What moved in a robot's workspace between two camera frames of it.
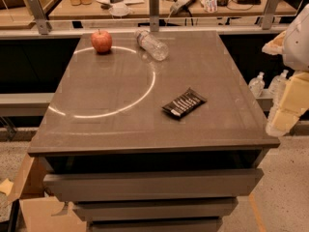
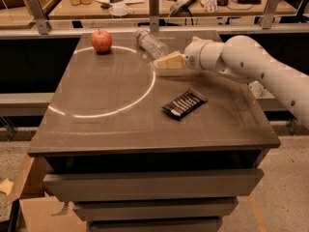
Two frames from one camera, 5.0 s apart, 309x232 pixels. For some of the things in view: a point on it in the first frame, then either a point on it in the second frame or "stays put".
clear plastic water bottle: [153, 46] stays put
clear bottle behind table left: [256, 85] stays put
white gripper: [297, 47] → [192, 56]
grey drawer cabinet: [127, 165] stays put
